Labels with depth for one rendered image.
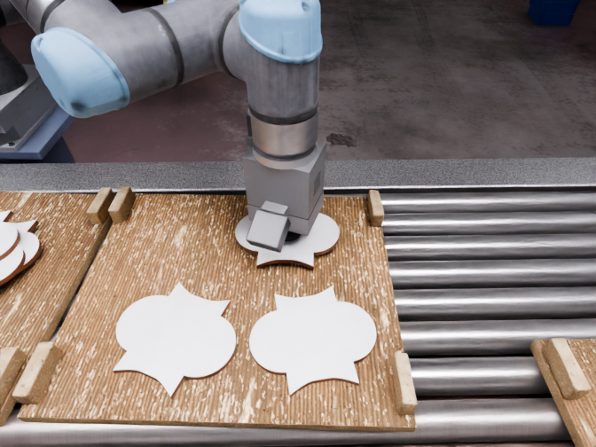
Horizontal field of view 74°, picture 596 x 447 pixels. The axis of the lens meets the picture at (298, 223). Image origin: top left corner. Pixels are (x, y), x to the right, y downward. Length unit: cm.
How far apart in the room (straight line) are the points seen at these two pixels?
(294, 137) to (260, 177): 8
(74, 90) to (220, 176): 39
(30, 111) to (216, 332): 76
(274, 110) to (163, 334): 28
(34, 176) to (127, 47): 50
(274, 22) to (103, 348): 40
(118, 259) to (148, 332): 14
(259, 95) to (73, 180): 49
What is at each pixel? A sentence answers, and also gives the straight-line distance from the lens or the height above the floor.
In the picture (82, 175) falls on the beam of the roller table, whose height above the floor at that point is 91.
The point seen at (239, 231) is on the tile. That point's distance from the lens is 57.
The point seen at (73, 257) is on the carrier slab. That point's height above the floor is 94.
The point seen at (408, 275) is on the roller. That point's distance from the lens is 59.
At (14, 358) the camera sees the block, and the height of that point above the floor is 96.
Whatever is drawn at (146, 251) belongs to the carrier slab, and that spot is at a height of 94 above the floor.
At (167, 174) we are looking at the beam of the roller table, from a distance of 76.
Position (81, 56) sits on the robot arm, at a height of 123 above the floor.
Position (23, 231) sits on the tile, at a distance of 69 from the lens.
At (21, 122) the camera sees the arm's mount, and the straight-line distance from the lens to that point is 107.
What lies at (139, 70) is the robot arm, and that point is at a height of 121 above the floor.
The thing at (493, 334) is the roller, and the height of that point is 92.
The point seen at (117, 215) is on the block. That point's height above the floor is 95.
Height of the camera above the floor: 137
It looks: 45 degrees down
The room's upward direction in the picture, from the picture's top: straight up
